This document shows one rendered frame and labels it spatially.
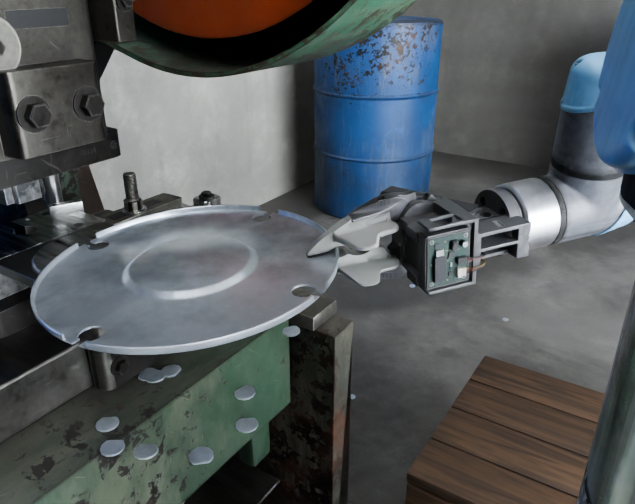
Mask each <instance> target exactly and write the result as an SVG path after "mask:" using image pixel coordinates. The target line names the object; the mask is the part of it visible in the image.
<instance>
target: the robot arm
mask: <svg viewBox="0 0 635 504"><path fill-rule="evenodd" d="M560 108H561V111H560V116H559V121H558V126H557V131H556V136H555V141H554V146H553V151H552V156H551V160H550V166H549V171H548V174H547V175H543V176H539V177H535V178H528V179H523V180H518V181H513V182H508V183H503V184H500V185H497V186H496V187H495V188H491V189H486V190H483V191H481V192H480V193H479V194H478V196H477V197H476V200H475V203H474V204H473V203H469V202H464V201H459V200H455V199H450V198H446V197H441V196H437V195H432V194H430V193H428V192H425V193H423V192H419V191H414V190H409V189H405V188H400V187H396V186H389V187H388V188H386V189H384V190H383V191H381V192H380V195H379V196H376V197H374V198H372V199H370V200H369V201H367V202H366V203H364V204H362V205H361V206H359V207H358V208H356V209H354V210H353V211H351V212H350V213H348V215H347V216H346V217H344V218H343V219H341V220H340V221H338V222H337V223H335V224H334V225H333V226H331V227H330V228H329V229H328V230H327V231H325V232H324V233H323V234H322V235H321V236H320V237H319V238H318V239H317V240H316V241H315V242H314V243H313V244H312V245H311V246H310V247H309V248H308V249H307V250H306V256H307V257H308V258H309V257H313V256H317V255H321V254H325V253H329V251H330V250H332V249H333V248H335V247H338V246H348V247H350V248H352V250H350V249H345V248H342V249H340V250H339V265H338V269H337V272H336V274H341V275H344V276H346V277H347V278H349V279H350V280H352V281H354V282H355V283H357V284H358V285H361V286H373V285H376V284H378V283H379V282H380V278H381V279H394V278H399V277H401V276H403V275H404V274H405V273H406V272H407V278H408V279H409V280H410V281H411V282H412V283H413V284H414V285H415V286H419V287H420V288H421V289H422V290H423V291H424V292H425V293H426V294H427V295H428V296H429V295H433V294H437V293H441V292H445V291H449V290H453V289H457V288H461V287H464V286H468V285H472V284H476V270H478V269H480V268H482V267H483V266H484V265H485V261H484V260H483V259H484V258H488V257H492V256H501V255H505V254H511V255H512V256H514V257H515V258H521V257H525V256H528V253H529V250H532V249H536V248H540V247H544V246H549V245H554V244H558V243H562V242H566V241H570V240H574V239H578V238H582V237H586V236H598V235H601V234H604V233H606V232H608V231H611V230H615V229H616V228H619V227H622V226H625V225H627V224H629V223H630V222H631V221H633V220H634V221H635V0H623V3H622V5H621V8H620V11H619V14H618V16H617V19H616V22H615V25H614V28H613V31H612V34H611V38H610V41H609V44H608V48H607V51H606V52H596V53H590V54H587V55H584V56H582V57H580V58H578V59H577V60H576V61H575V62H574V63H573V65H572V66H571V69H570V72H569V76H568V79H567V83H566V87H565V91H564V95H563V97H562V99H561V101H560ZM389 234H392V242H391V243H390V244H389V245H388V246H387V249H388V250H389V251H391V252H389V251H386V250H385V248H384V247H383V246H382V245H380V244H379V239H381V238H383V237H384V236H386V235H389ZM480 260H481V261H483V264H482V265H480ZM471 261H472V264H471V268H469V263H470V262H471ZM469 269H471V270H469ZM469 271H470V272H469ZM469 273H470V275H469ZM455 283H458V284H455ZM451 284H454V285H451ZM447 285H450V286H447ZM443 286H446V287H443ZM439 287H442V288H439ZM437 288H438V289H437ZM577 504H635V281H634V285H633V289H632V293H631V296H630V300H629V304H628V308H627V312H626V316H625V319H624V323H623V327H622V331H621V335H620V339H619V342H618V346H617V350H616V354H615V358H614V362H613V366H612V369H611V373H610V377H609V381H608V385H607V389H606V392H605V396H604V400H603V404H602V408H601V412H600V415H599V419H598V423H597V427H596V431H595V435H594V438H593V442H592V446H591V450H590V453H589V457H588V461H587V465H586V468H585V472H584V476H583V480H582V484H581V488H580V492H579V496H578V500H577Z"/></svg>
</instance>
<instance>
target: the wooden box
mask: <svg viewBox="0 0 635 504"><path fill-rule="evenodd" d="M604 396H605V394H604V393H600V392H597V391H594V390H591V389H588V388H585V387H582V386H579V385H576V384H572V383H569V382H566V381H563V380H560V379H557V378H554V377H551V376H547V375H544V374H541V373H538V372H535V371H532V370H529V369H526V368H523V367H519V366H516V365H513V364H510V363H507V362H504V361H501V360H498V359H495V358H491V357H488V356H484V358H483V359H482V361H481V362H480V364H479V365H478V367H477V368H476V370H475V371H474V373H473V374H472V376H471V377H470V380H468V382H467V383H466V385H465V386H464V388H463V389H462V391H461V392H460V394H459V395H458V397H457V398H456V400H455V401H454V403H453V404H452V407H451V408H450V409H449V410H448V412H447V413H446V415H445V416H444V418H443V419H442V421H441V423H440V424H439V426H438V427H437V429H436V430H435V432H434V433H433V435H432V436H431V439H429V441H428V442H427V444H426V445H425V447H424V448H423V450H422V451H421V453H420V454H419V456H418V457H417V459H416V460H415V462H414V463H413V465H412V466H411V468H410V469H409V471H408V472H407V479H406V481H408V484H407V489H406V501H405V504H577V500H578V496H579V492H580V488H581V484H582V480H583V476H584V472H585V468H586V465H587V461H588V457H589V453H590V450H591V446H592V442H593V438H594V435H595V431H596V427H597V423H598V419H599V415H600V412H601V408H602V404H603V400H604Z"/></svg>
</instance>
